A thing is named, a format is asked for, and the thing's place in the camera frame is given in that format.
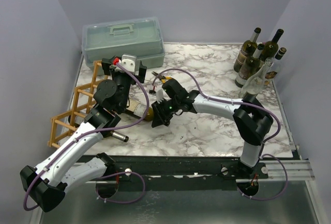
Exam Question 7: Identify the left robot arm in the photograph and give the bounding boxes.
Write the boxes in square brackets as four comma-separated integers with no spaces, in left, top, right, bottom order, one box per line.
[20,54,146,212]

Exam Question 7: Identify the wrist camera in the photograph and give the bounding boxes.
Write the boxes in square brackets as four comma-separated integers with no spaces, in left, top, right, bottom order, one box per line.
[149,89,164,103]
[113,54,137,73]

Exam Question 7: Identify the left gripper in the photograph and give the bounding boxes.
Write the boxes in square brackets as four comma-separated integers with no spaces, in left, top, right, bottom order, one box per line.
[102,59,145,112]

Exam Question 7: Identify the green bottle silver neck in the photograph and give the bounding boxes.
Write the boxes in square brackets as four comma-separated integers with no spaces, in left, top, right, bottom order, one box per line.
[235,43,264,87]

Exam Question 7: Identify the purple cable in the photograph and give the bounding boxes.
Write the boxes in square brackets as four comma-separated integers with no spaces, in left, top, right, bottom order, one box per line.
[23,62,151,212]
[151,68,289,201]

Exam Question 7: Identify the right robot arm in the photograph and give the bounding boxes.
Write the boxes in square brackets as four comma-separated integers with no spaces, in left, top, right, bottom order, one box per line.
[152,79,273,178]

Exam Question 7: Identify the dark green wine bottle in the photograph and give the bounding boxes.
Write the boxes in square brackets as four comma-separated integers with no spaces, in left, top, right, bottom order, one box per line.
[125,100,154,122]

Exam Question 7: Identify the brown label wine bottle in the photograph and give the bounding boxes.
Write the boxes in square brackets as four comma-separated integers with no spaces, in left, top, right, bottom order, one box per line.
[233,27,261,72]

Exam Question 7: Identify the bottle in rack bottom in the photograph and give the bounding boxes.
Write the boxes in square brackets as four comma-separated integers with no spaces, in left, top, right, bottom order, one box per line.
[68,115,129,143]

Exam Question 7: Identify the clear glass bottle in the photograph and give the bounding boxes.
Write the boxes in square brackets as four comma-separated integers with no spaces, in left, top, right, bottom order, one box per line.
[238,57,273,98]

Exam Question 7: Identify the green plastic toolbox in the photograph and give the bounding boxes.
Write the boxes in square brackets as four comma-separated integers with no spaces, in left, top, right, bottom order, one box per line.
[82,17,166,70]

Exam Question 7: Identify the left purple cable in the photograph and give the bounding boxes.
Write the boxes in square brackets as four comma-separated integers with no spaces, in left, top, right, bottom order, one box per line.
[23,62,151,212]

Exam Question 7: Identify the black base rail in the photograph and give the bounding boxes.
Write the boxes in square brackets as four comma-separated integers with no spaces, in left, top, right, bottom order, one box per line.
[90,155,268,191]

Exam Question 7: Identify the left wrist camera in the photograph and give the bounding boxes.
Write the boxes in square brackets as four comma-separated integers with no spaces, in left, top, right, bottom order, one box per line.
[113,54,137,73]

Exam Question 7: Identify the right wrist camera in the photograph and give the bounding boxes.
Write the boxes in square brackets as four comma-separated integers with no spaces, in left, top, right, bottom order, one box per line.
[149,89,164,103]

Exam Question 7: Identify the small dark cap bottle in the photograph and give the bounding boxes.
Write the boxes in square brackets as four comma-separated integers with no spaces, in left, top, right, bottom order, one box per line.
[264,47,287,86]

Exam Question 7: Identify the yellow handled pliers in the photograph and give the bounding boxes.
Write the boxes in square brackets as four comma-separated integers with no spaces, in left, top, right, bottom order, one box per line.
[152,71,172,85]

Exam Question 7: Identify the wooden wine rack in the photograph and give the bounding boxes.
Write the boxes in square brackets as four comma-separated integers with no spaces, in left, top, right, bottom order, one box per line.
[48,61,108,148]

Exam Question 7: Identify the green bottle back right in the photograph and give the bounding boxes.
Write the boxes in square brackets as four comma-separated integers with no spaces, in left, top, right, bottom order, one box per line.
[260,29,284,63]

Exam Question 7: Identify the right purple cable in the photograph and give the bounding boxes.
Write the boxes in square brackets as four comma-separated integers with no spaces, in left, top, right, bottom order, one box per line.
[151,68,289,201]

